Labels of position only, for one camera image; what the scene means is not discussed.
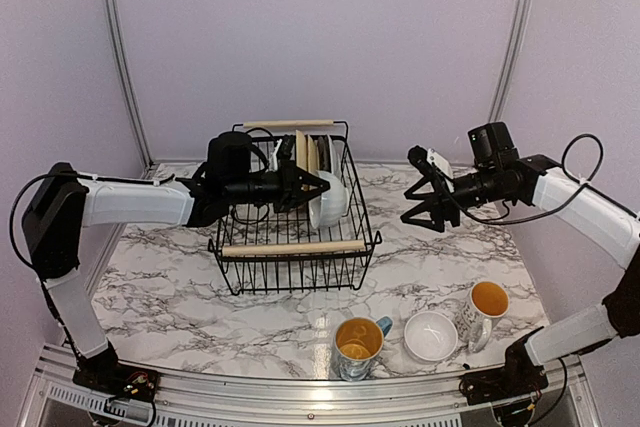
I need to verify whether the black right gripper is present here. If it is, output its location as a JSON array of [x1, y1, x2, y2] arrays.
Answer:
[[401, 165, 510, 232]]

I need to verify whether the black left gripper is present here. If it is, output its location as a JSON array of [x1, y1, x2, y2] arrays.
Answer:
[[224, 157, 329, 212]]

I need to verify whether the large white bowl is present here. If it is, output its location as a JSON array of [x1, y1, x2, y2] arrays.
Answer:
[[308, 170, 349, 230]]

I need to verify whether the cream bird pattern plate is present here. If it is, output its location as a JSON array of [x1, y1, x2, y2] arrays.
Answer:
[[307, 135, 319, 175]]

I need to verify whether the red and teal plate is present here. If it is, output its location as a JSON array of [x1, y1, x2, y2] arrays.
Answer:
[[327, 135, 343, 180]]

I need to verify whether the black wire dish rack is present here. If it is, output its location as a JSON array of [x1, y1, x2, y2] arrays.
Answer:
[[208, 121, 382, 296]]

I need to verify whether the small white bowl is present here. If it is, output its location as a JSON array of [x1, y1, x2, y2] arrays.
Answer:
[[403, 311, 458, 362]]

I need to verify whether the grey reindeer plate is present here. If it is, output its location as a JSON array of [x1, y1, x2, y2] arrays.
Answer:
[[316, 135, 332, 172]]

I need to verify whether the pale yellow round plate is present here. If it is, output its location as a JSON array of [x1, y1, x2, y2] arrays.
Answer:
[[295, 130, 308, 171]]

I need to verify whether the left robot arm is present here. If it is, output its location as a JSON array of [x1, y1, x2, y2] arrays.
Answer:
[[18, 131, 330, 392]]

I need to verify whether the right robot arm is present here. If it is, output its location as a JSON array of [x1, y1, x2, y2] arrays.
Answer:
[[401, 122, 639, 404]]

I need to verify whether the white patterned mug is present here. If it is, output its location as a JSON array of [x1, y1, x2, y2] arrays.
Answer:
[[453, 281, 509, 353]]

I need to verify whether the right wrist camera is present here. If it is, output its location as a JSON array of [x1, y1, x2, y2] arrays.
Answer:
[[407, 146, 453, 180]]

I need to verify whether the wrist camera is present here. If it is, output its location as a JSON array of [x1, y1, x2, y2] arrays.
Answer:
[[269, 135, 296, 173], [407, 146, 453, 180]]

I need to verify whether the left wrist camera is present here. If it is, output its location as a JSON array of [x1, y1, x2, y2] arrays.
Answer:
[[269, 135, 296, 173]]

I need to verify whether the blue handled mug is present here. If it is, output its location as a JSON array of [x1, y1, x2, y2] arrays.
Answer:
[[332, 316, 393, 382]]

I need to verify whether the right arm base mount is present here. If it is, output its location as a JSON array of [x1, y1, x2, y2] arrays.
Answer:
[[459, 367, 549, 406]]

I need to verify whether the left aluminium frame post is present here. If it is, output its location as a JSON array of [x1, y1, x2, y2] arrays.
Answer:
[[103, 0, 154, 169]]

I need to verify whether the aluminium frame post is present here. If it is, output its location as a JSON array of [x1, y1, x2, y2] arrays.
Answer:
[[488, 0, 532, 122], [103, 0, 154, 169]]

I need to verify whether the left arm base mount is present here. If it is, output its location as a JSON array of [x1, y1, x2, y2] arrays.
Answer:
[[73, 363, 159, 402]]

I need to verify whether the right aluminium frame post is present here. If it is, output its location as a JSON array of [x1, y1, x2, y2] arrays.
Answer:
[[488, 0, 532, 122]]

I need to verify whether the aluminium front rail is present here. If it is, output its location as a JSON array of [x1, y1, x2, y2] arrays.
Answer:
[[19, 361, 601, 427]]

